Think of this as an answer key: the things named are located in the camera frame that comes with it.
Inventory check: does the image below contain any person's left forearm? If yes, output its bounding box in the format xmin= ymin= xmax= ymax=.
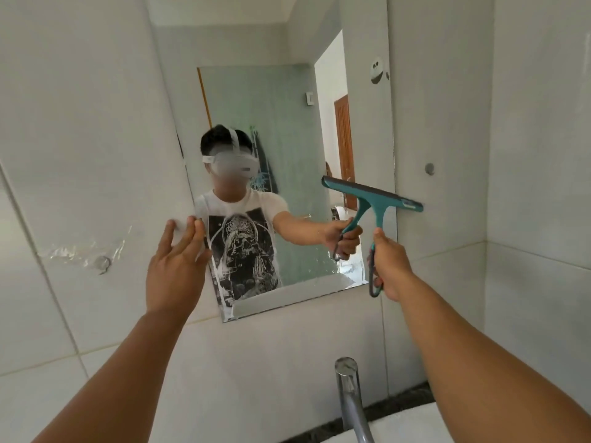
xmin=32 ymin=308 xmax=195 ymax=443

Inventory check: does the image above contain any person's right hand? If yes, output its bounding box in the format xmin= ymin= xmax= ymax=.
xmin=367 ymin=227 xmax=416 ymax=303

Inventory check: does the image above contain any rectangular wall mirror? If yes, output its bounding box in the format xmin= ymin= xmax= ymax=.
xmin=145 ymin=0 xmax=399 ymax=324

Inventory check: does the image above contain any clear adhesive wall hook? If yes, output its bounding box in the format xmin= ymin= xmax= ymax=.
xmin=39 ymin=228 xmax=132 ymax=276

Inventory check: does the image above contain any person's right forearm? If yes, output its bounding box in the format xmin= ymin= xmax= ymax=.
xmin=396 ymin=267 xmax=591 ymax=443

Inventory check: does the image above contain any chrome faucet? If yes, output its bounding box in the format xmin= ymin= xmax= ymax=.
xmin=334 ymin=357 xmax=375 ymax=443

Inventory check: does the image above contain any teal window squeegee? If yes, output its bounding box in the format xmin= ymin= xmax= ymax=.
xmin=321 ymin=175 xmax=424 ymax=298

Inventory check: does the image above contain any person's left hand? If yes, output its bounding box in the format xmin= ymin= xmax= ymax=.
xmin=145 ymin=215 xmax=213 ymax=319

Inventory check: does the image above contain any white ceramic sink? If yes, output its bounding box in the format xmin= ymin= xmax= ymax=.
xmin=318 ymin=402 xmax=456 ymax=443

